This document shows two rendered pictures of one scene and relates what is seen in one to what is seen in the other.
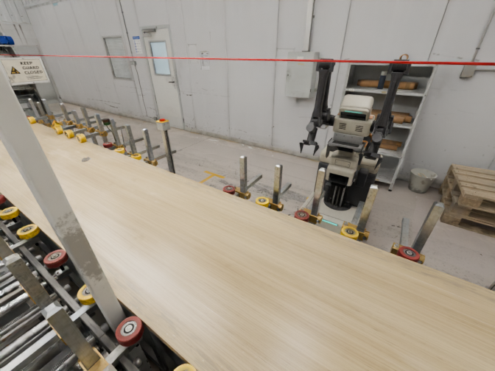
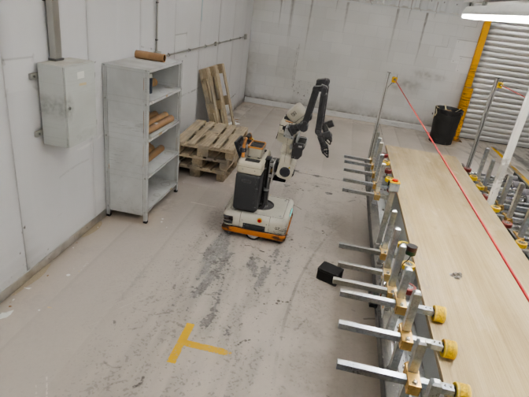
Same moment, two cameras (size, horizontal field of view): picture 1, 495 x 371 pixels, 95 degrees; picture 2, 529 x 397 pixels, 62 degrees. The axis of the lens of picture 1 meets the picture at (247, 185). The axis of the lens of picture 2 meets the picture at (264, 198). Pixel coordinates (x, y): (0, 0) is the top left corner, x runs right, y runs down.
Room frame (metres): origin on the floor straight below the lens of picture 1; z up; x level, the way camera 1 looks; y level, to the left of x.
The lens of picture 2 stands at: (3.77, 2.83, 2.25)
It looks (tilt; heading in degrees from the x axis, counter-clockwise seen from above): 24 degrees down; 244
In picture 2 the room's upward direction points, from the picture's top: 8 degrees clockwise
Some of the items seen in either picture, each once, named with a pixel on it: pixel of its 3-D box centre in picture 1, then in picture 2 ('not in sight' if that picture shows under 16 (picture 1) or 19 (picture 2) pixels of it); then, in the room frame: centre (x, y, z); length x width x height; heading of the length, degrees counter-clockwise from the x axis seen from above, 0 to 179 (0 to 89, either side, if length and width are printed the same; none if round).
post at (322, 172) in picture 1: (316, 205); (376, 165); (1.05, -0.39, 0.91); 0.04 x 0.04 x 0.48; 57
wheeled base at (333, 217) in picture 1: (334, 211); (259, 213); (1.97, -0.95, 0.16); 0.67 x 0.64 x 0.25; 147
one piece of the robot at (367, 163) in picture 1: (345, 174); (255, 176); (2.05, -1.00, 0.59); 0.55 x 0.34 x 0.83; 57
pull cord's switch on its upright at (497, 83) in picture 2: not in sight; (482, 130); (-0.32, -0.46, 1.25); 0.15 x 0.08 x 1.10; 57
